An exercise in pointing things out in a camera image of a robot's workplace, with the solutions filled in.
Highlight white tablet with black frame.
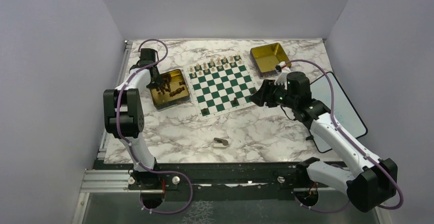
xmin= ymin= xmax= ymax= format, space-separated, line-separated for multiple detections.
xmin=310 ymin=72 xmax=368 ymax=139

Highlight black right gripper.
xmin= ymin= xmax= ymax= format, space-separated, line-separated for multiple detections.
xmin=249 ymin=79 xmax=297 ymax=109

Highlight empty gold tin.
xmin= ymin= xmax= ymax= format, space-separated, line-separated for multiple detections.
xmin=249 ymin=43 xmax=290 ymax=79

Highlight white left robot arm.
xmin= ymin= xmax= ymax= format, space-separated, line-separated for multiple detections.
xmin=103 ymin=48 xmax=161 ymax=189

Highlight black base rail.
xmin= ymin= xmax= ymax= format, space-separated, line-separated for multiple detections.
xmin=128 ymin=161 xmax=353 ymax=203

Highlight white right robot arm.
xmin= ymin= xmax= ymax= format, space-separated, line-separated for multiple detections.
xmin=250 ymin=72 xmax=398 ymax=212

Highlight gold tin with dark pieces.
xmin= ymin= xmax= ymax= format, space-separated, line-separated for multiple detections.
xmin=150 ymin=69 xmax=190 ymax=111

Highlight light wooden chess pieces row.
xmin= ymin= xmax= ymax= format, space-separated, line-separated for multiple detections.
xmin=184 ymin=55 xmax=249 ymax=79

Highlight dark chess pieces in tin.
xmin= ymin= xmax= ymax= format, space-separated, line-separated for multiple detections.
xmin=156 ymin=75 xmax=186 ymax=97

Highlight green white chess board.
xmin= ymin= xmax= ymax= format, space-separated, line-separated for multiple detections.
xmin=183 ymin=64 xmax=257 ymax=120

